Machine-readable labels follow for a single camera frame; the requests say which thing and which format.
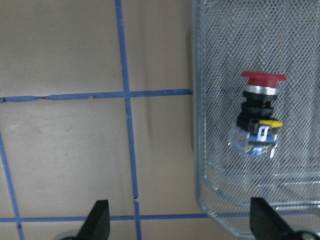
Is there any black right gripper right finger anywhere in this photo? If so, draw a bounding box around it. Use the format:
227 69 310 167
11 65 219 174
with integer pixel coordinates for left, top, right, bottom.
249 197 298 240

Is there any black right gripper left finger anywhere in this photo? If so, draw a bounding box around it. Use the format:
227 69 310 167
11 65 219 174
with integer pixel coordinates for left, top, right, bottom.
76 199 111 240

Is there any red emergency stop button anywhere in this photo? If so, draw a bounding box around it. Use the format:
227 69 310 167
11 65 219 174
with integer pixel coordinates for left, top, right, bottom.
230 71 288 159

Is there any silver wire mesh shelf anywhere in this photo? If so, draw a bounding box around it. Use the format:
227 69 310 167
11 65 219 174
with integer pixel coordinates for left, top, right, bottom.
192 0 320 239

